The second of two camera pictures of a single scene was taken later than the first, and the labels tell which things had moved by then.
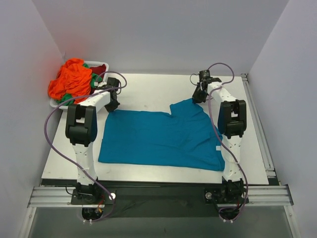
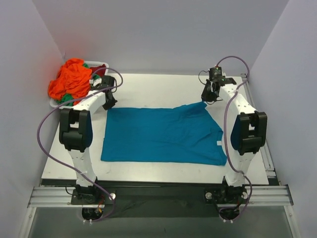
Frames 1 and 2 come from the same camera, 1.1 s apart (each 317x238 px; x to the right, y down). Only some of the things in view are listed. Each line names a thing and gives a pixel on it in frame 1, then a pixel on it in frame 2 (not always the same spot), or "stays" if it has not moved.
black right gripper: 198,94 -> 208,92
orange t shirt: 74,78 stays
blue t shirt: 186,138 stays
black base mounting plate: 158,202 stays
